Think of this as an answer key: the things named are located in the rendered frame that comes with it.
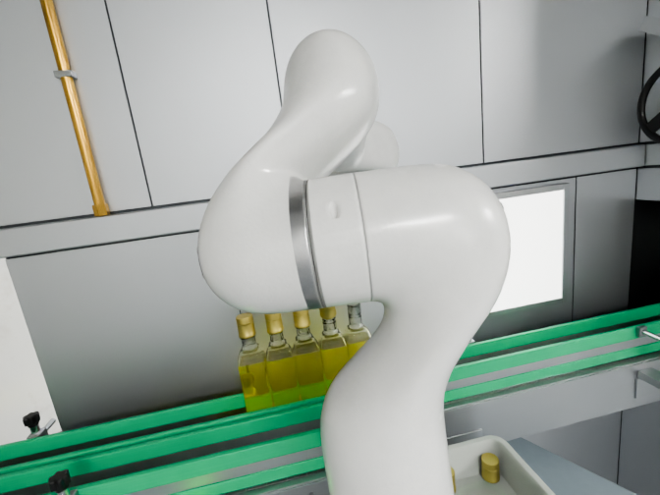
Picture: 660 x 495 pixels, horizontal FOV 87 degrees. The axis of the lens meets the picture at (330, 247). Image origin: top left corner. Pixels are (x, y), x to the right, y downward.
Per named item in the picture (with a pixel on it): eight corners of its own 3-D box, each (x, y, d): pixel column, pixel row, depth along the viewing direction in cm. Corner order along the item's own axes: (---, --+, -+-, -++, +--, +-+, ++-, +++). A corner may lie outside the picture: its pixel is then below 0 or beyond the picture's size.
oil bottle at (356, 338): (373, 399, 85) (364, 317, 80) (380, 413, 79) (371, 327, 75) (351, 404, 84) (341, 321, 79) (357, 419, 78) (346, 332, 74)
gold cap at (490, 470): (501, 485, 71) (500, 467, 70) (481, 481, 72) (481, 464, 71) (499, 470, 74) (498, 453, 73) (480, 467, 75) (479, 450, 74)
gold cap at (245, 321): (236, 336, 73) (232, 316, 72) (250, 329, 75) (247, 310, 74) (244, 341, 71) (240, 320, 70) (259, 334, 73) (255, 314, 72)
